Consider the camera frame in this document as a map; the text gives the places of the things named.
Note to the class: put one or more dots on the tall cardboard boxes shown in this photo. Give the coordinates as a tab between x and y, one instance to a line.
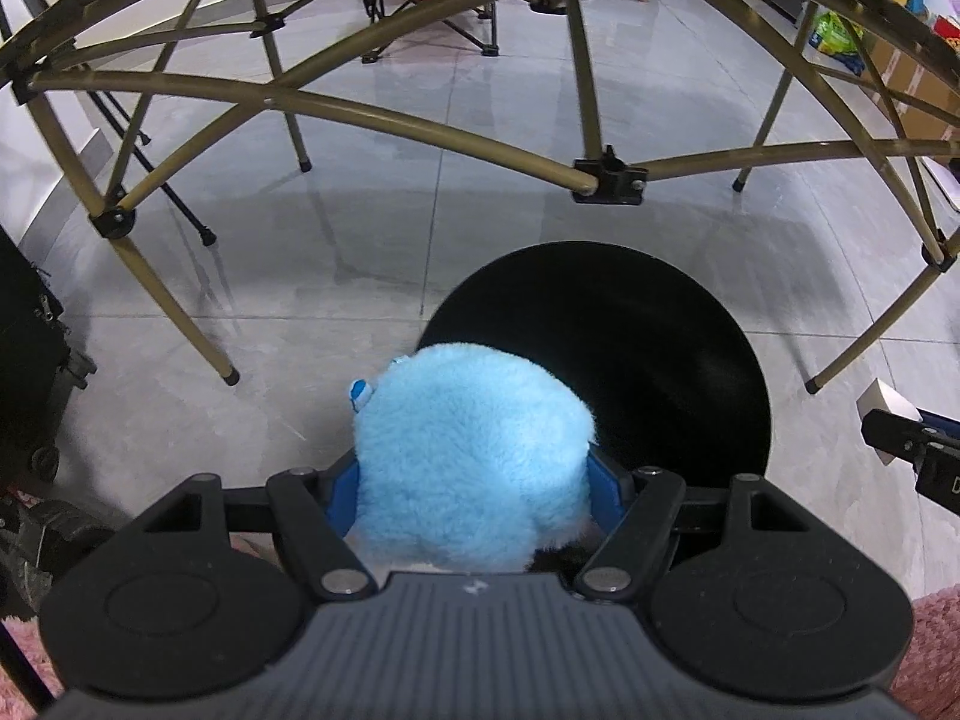
919	90

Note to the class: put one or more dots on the black round bin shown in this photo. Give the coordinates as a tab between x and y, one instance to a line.
637	352

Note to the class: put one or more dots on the green plastic bag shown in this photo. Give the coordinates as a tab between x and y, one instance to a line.
832	34

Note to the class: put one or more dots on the blue white carton box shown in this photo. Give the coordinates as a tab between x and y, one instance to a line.
889	396

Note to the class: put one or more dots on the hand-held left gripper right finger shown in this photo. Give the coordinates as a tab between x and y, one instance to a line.
607	487

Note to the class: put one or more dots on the black tripod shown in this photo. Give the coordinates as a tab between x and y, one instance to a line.
206	236

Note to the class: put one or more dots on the red gift box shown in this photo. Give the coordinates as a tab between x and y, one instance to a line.
949	31

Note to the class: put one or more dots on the tan slatted folding table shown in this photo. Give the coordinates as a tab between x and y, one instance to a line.
607	180

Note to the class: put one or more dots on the black suitcase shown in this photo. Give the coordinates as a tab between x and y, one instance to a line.
22	360

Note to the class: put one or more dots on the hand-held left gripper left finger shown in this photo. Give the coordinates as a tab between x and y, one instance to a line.
345	495

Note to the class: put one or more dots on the light blue plush toy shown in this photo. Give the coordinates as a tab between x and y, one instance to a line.
465	450

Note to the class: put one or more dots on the white flat board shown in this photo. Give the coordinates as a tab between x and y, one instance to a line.
946	184

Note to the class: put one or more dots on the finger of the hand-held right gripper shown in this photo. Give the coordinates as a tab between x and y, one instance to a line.
892	431
941	420

